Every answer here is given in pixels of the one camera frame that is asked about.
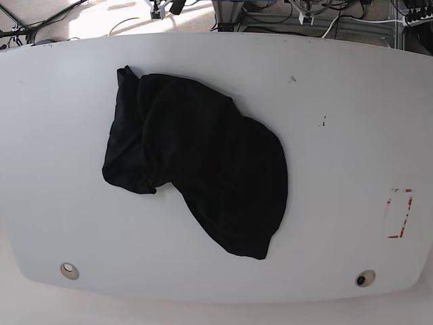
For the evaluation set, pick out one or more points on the black T-shirt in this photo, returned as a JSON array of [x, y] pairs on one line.
[[230, 169]]

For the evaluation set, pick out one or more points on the red tape rectangle marking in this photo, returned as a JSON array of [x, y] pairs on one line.
[[397, 212]]

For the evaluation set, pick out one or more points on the left table grommet hole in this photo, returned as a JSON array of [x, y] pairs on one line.
[[69, 271]]

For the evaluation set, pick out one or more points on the table grommet hole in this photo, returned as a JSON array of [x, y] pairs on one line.
[[69, 271], [365, 278]]

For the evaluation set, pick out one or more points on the right table grommet hole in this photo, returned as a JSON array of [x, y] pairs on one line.
[[365, 278]]

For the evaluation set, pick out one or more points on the white power strip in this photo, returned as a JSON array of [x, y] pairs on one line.
[[415, 19]]

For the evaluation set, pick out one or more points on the black tripod stand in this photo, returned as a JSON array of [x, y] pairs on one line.
[[29, 31]]

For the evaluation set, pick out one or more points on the aluminium frame post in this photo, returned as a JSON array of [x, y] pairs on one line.
[[229, 16]]

